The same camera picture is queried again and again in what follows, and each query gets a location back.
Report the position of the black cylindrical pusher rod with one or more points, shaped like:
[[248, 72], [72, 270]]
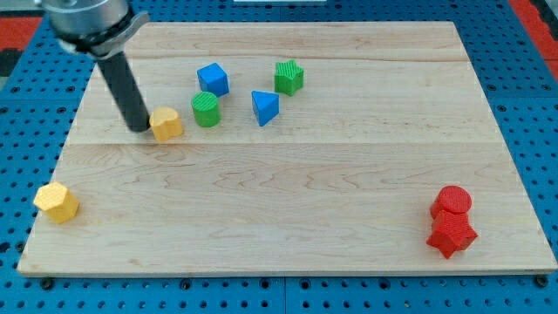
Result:
[[120, 80]]

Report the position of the yellow heart block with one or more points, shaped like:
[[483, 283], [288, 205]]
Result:
[[165, 123]]

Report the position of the green cylinder block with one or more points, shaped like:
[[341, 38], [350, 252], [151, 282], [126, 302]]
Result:
[[206, 109]]

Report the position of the blue cube block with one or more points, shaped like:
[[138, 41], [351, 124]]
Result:
[[212, 78]]

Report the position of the yellow hexagon block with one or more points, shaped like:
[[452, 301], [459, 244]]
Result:
[[57, 202]]

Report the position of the blue triangle block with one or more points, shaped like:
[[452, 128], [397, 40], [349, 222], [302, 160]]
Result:
[[265, 106]]

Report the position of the wooden board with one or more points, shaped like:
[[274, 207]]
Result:
[[339, 183]]

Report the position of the green star block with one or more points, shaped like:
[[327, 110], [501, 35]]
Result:
[[288, 78]]

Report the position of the red cylinder block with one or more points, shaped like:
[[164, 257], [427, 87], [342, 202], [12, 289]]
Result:
[[452, 199]]

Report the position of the red star block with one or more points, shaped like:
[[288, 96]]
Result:
[[451, 233]]

